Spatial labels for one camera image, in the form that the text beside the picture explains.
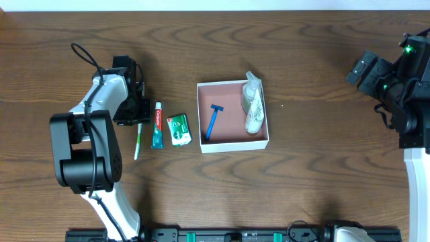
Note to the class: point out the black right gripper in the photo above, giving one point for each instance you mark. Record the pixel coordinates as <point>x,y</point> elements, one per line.
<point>366,72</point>

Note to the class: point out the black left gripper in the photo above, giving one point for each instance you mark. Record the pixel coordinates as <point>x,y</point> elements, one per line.
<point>133,111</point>

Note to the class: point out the green white toothbrush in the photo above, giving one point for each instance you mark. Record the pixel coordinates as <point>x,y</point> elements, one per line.
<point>138,139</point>

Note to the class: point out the Colgate toothpaste tube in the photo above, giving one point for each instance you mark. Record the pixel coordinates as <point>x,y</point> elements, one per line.
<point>157,141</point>

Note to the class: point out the blue disposable razor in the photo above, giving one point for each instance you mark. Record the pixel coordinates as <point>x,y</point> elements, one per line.
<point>213,119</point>

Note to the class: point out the clear pump sanitizer bottle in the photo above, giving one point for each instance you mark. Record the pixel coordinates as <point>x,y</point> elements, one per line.
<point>250,88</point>

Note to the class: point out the white lotion tube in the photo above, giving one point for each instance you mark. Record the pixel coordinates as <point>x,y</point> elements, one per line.
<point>255,115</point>

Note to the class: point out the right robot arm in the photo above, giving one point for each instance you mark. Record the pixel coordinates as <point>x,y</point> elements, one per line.
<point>402,90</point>

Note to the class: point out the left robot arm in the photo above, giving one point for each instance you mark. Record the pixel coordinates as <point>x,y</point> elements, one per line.
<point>86,153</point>

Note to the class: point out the green soap packet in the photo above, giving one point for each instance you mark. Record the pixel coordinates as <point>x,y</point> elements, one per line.
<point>179,129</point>

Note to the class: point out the white open cardboard box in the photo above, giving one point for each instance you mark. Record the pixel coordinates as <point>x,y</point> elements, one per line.
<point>229,132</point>

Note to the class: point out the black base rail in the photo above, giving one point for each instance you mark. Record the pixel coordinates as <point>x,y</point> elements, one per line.
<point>334,230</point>

